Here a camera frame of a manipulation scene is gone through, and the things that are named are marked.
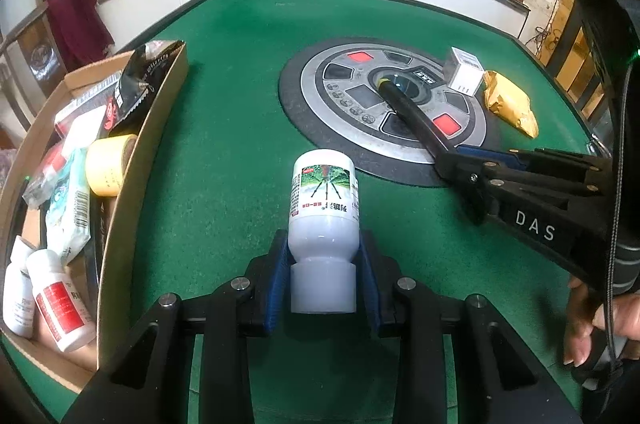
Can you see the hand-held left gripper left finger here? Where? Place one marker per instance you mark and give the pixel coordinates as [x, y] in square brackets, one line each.
[277, 274]

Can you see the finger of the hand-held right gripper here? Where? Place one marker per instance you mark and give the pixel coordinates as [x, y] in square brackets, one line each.
[460, 174]
[480, 152]

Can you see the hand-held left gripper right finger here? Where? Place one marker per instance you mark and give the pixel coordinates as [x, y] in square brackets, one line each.
[370, 279]

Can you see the white bottle green label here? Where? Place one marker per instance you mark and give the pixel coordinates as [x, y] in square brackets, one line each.
[322, 224]

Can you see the black tube yellow tip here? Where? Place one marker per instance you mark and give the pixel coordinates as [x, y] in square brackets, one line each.
[407, 112]

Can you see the cardboard box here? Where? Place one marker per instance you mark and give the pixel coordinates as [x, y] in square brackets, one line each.
[145, 184]

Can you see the long black box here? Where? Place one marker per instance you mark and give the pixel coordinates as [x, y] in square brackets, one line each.
[97, 244]

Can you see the yellow tape roll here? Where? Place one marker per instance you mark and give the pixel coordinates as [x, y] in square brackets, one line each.
[105, 167]

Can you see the light blue wipes packet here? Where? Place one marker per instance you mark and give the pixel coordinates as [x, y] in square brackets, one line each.
[70, 204]

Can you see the black red snack packet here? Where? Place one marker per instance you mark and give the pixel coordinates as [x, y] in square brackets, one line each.
[132, 79]

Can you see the person's right hand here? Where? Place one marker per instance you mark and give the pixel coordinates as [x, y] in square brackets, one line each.
[580, 329]

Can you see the wooden chair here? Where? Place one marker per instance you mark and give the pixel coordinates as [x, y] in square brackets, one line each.
[570, 44]

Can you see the gold foil packet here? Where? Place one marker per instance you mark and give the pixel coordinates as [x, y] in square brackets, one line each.
[510, 104]

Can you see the small white box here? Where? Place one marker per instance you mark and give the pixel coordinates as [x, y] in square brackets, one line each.
[465, 69]

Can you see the round grey table panel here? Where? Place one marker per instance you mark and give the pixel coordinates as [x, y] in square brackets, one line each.
[350, 69]

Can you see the white bottle red label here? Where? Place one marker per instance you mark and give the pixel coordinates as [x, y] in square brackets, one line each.
[57, 304]
[17, 299]

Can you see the clear plastic packet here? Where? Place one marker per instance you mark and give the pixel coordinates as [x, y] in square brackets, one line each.
[42, 179]

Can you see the grey barcode box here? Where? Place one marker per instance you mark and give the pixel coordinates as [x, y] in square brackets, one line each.
[85, 97]

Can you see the maroon cloth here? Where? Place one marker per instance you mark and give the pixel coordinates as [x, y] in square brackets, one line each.
[80, 24]

